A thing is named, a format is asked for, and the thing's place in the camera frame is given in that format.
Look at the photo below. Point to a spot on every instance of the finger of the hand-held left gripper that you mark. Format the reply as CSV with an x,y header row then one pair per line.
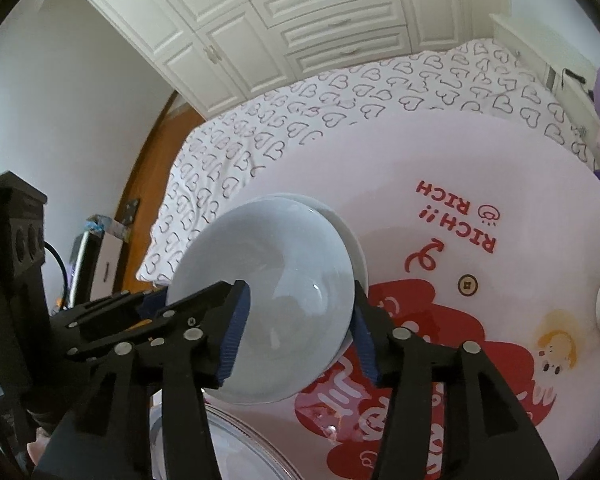
x,y
120,310
180,310

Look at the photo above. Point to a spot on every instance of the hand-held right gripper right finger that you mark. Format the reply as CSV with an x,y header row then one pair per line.
x,y
365,340

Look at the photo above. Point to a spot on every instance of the white cardboard box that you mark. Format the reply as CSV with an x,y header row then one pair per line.
x,y
111,265

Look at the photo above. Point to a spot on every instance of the heart-patterned bed sheet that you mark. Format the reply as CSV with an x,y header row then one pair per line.
x,y
330,105

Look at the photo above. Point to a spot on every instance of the brown wooden door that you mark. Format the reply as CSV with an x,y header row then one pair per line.
x,y
155,160

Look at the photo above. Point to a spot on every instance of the person's left hand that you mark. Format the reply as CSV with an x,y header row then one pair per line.
x,y
39,445

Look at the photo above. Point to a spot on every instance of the small black object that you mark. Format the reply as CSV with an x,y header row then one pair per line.
x,y
574,77

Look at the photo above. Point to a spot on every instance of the dark metal door hinge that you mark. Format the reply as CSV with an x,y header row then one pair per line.
x,y
131,212

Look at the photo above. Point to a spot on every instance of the grey-rimmed white plate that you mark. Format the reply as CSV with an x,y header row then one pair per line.
x,y
260,450

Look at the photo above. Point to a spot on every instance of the black-framed case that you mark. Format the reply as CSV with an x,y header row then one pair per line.
x,y
82,270

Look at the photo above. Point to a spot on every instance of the white nightstand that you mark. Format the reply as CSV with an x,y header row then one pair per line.
x,y
520,35

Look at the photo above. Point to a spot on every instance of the plain white bowl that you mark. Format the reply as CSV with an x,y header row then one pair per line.
x,y
280,270
354,255

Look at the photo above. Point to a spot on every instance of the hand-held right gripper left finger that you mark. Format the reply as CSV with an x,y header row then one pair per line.
x,y
232,340

